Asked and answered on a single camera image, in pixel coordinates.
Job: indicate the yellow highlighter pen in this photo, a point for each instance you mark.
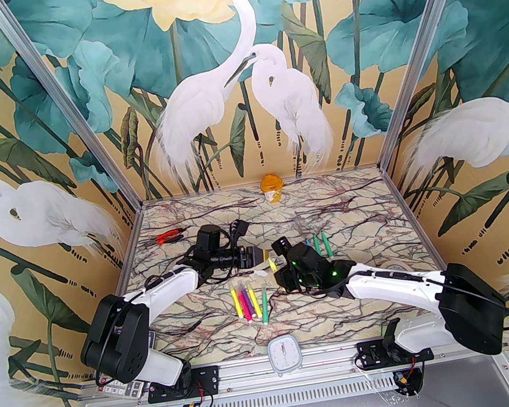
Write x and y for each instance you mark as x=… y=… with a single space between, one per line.
x=272 y=262
x=237 y=302
x=254 y=299

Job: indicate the green highlighter pen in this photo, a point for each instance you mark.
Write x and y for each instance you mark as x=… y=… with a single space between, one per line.
x=327 y=243
x=318 y=245
x=265 y=305

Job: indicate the purple highlighter pen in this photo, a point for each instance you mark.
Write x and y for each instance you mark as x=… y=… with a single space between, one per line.
x=249 y=301

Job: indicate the pink highlighter pen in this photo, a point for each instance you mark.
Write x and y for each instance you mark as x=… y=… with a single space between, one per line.
x=244 y=303

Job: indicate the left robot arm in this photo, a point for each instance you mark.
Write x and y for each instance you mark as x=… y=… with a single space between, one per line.
x=114 y=341

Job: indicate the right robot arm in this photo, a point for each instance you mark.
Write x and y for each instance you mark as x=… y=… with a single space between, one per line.
x=469 y=307

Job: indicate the clear plastic scrap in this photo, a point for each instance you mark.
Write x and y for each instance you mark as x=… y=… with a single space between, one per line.
x=260 y=273

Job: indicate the orange lidded cup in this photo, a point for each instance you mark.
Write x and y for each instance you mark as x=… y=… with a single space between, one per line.
x=272 y=185

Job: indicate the white kitchen timer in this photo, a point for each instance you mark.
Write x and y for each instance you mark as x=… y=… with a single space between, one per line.
x=284 y=354

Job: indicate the perforated metal strip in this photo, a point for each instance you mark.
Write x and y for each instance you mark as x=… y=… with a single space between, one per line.
x=288 y=398

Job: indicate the grey calculator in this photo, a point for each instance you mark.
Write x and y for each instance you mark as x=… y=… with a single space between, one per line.
x=121 y=388

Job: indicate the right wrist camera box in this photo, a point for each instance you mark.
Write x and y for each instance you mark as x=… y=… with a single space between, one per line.
x=282 y=246

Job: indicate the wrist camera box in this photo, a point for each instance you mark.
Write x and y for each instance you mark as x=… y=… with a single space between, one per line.
x=282 y=246
x=207 y=238

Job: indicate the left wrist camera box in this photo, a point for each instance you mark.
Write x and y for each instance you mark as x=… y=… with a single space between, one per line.
x=207 y=238

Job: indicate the aluminium front rail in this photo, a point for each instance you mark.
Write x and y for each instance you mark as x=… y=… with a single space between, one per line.
x=325 y=357

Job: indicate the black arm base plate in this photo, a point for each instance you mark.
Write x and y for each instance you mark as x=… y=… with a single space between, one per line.
x=369 y=353
x=205 y=378

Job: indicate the aluminium frame post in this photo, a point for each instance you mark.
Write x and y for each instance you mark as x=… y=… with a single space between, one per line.
x=64 y=103
x=425 y=49

